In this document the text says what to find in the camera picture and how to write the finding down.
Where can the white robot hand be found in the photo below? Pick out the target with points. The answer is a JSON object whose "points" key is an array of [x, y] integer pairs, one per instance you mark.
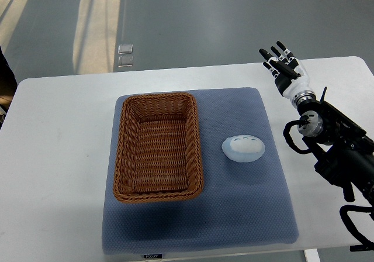
{"points": [[290, 77]]}

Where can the light blue plush toy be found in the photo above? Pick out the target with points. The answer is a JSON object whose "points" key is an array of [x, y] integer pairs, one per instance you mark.
{"points": [[243, 148]]}

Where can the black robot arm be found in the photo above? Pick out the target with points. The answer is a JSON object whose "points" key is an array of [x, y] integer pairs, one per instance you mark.
{"points": [[343, 151]]}

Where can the brown wicker basket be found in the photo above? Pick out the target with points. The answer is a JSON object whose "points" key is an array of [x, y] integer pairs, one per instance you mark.
{"points": [[158, 156]]}

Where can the blue textured mat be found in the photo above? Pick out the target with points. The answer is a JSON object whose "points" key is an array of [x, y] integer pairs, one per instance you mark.
{"points": [[242, 204]]}

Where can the lower metal floor plate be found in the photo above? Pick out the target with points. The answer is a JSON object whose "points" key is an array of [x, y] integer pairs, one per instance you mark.
{"points": [[125, 61]]}

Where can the metal floor plate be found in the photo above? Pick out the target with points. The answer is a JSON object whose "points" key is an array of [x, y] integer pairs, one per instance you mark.
{"points": [[125, 48], [125, 61]]}

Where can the upper metal floor plate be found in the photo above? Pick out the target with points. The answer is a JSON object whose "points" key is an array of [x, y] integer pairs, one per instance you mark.
{"points": [[125, 48]]}

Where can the white table leg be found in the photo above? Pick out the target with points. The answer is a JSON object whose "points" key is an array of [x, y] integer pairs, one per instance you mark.
{"points": [[311, 255]]}

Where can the dark object at left edge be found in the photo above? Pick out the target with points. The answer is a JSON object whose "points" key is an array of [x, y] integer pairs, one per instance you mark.
{"points": [[8, 87]]}

